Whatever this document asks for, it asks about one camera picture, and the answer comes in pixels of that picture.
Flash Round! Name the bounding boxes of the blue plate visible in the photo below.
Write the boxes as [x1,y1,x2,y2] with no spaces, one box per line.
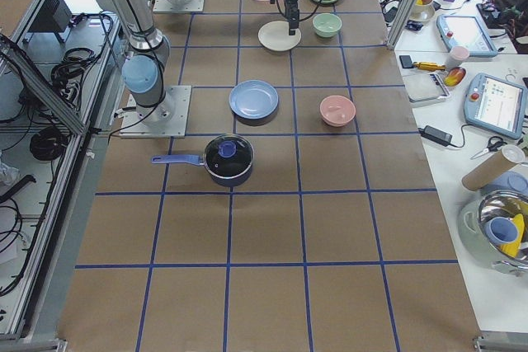
[229,80,279,120]

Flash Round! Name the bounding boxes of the cream white plate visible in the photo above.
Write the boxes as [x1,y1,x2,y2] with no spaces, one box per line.
[257,21,302,52]

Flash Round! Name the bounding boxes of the green bowl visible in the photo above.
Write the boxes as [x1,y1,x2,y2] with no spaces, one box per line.
[312,13,342,38]

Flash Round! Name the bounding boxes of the pink bowl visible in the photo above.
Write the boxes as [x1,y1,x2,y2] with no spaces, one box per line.
[319,95,356,127]

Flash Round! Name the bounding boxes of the black smartphone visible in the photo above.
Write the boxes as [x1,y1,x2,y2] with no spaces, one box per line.
[398,54,414,69]

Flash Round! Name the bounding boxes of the white bowl with fruit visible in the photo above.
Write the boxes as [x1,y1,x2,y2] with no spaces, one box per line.
[409,0,433,21]

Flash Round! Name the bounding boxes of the silver kitchen scale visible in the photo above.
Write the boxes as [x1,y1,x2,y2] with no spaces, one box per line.
[403,72,450,107]

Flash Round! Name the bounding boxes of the blue saucepan with lid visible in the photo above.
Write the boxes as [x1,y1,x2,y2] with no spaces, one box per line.
[151,134,254,187]

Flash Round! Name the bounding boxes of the white paper cup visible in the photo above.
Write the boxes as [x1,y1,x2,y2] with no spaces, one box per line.
[445,45,470,71]

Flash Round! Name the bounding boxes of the toy mango fruit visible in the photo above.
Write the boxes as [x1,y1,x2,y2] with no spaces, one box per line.
[441,67,466,87]

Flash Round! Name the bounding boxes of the upper teach pendant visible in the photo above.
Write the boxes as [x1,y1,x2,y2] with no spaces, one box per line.
[436,14,498,58]

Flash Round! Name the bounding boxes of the teach pendant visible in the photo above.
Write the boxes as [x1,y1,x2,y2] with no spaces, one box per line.
[436,14,498,58]
[464,73,527,139]

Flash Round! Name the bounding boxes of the black power adapter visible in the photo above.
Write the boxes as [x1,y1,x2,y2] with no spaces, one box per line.
[418,125,452,147]

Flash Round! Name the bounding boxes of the lower teach pendant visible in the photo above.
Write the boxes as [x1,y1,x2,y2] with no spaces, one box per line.
[464,73,527,139]

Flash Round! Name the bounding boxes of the black control box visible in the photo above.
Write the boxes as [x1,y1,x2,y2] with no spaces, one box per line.
[24,0,73,43]

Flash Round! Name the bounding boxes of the scissors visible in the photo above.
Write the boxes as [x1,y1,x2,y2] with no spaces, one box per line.
[471,136,507,160]

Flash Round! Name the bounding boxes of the cardboard tube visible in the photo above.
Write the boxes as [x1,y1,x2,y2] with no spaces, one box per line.
[461,144,526,191]

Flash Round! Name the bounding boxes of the steel mixing bowl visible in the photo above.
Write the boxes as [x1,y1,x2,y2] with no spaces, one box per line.
[457,190,527,276]

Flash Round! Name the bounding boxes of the blue cup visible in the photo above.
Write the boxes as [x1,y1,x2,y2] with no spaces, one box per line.
[484,217,516,246]

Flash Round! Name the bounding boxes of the yellow handled screwdriver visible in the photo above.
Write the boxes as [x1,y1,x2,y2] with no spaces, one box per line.
[413,62,446,72]

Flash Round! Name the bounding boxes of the black cable bundle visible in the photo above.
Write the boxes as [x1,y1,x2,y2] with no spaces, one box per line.
[49,47,101,100]

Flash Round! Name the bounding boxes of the aluminium side frame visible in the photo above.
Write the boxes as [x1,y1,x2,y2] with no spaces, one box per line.
[1,0,120,343]

